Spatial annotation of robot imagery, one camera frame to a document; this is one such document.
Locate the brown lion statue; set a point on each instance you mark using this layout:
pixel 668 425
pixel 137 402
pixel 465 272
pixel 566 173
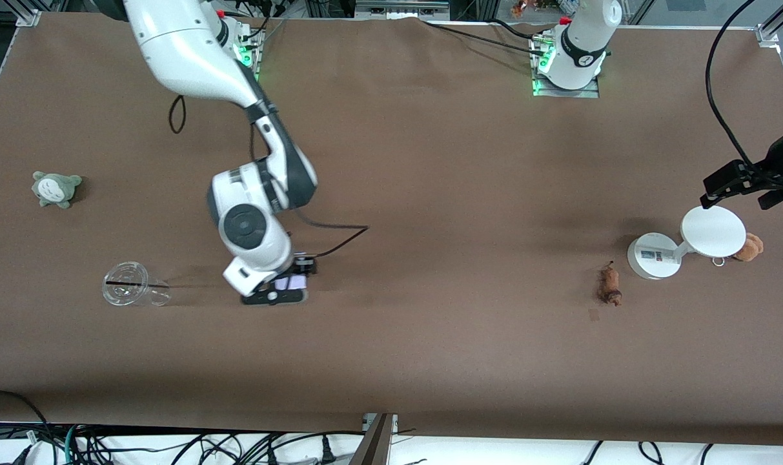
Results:
pixel 609 284

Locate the black power plug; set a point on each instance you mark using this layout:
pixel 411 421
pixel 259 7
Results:
pixel 327 452

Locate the purple cube block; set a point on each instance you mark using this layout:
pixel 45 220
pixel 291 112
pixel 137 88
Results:
pixel 295 282

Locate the white round stand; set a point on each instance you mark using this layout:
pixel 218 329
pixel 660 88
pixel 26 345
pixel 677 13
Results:
pixel 712 230

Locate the black straw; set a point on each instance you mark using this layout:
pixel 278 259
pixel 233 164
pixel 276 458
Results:
pixel 133 284

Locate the grey totoro plush toy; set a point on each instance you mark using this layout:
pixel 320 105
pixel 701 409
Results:
pixel 55 188

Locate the small metal bracket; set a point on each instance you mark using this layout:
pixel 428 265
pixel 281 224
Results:
pixel 367 421

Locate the brown table cover sheet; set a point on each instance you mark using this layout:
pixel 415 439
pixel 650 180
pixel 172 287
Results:
pixel 430 355

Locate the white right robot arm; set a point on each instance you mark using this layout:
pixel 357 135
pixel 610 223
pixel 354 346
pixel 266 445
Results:
pixel 184 51

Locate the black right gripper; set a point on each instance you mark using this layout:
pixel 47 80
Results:
pixel 303 265

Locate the dark support beam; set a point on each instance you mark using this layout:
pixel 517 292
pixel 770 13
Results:
pixel 375 445

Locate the clear plastic cup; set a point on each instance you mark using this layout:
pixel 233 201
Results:
pixel 125 292

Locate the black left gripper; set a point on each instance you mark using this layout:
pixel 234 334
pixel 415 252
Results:
pixel 780 161

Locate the aluminium frame profile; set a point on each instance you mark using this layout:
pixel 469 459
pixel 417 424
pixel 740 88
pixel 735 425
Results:
pixel 769 31
pixel 28 14

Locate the small orange figurine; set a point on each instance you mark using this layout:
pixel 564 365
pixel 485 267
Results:
pixel 518 9

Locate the metal frame rail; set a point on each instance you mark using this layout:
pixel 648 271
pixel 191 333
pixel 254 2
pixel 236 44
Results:
pixel 397 8

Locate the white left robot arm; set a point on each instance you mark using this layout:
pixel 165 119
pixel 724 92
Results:
pixel 585 39

